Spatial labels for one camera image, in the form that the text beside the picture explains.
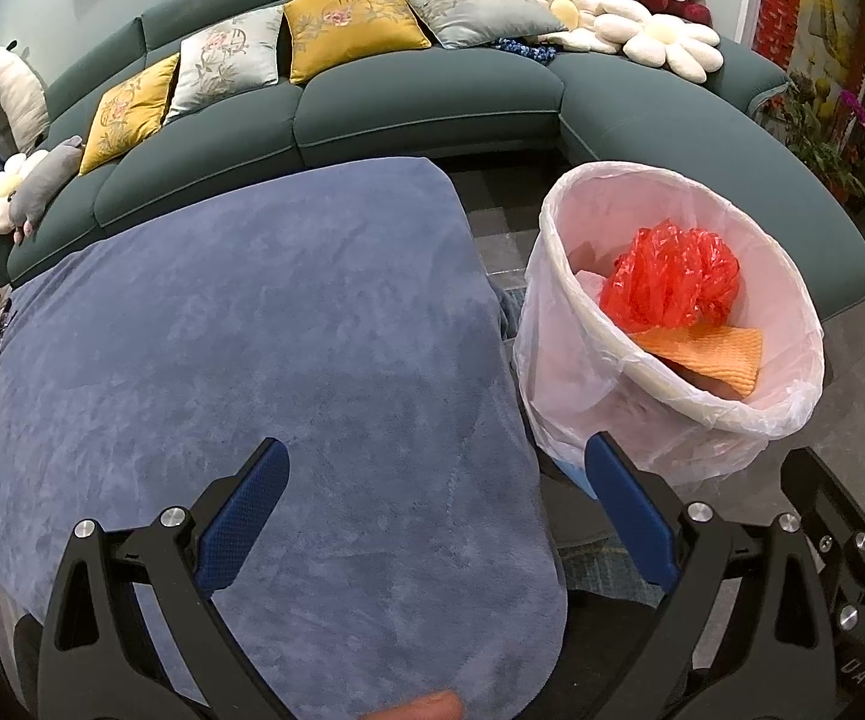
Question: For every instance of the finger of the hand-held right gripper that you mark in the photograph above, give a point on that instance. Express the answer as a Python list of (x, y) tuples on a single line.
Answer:
[(830, 502)]

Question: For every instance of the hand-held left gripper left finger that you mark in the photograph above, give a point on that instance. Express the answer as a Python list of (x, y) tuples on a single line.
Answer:
[(241, 517)]

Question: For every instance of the blue patterned cloth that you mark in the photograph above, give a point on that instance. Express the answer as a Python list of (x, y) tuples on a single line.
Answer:
[(526, 49)]

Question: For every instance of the dark green sofa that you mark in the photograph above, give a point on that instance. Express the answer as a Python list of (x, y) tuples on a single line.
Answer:
[(417, 112)]

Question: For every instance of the yellow embroidered pillow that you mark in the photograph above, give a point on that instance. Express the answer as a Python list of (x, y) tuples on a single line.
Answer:
[(129, 116), (350, 26)]

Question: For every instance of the grey embroidered pillow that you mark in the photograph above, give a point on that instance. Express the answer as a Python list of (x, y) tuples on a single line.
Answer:
[(222, 60), (477, 4)]

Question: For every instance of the red plastic bag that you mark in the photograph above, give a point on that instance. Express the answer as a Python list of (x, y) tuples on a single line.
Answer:
[(665, 277)]

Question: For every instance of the green potted plant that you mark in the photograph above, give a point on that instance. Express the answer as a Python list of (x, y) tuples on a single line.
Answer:
[(807, 135)]

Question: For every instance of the grey plush toy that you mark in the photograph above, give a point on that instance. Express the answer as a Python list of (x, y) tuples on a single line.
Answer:
[(46, 184)]

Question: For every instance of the white trash bin with liner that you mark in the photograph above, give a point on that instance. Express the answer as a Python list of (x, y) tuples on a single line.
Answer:
[(740, 240)]

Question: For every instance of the red gold wall hanging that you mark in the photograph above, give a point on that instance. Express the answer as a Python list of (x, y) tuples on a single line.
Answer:
[(785, 7)]

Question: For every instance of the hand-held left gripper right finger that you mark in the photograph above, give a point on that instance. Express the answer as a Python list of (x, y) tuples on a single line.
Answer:
[(631, 510)]

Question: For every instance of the blue plush blanket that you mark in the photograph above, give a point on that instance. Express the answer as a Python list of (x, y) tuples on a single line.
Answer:
[(252, 352)]

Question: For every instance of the orange cloth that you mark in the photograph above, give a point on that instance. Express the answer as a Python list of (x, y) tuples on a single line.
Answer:
[(710, 352)]

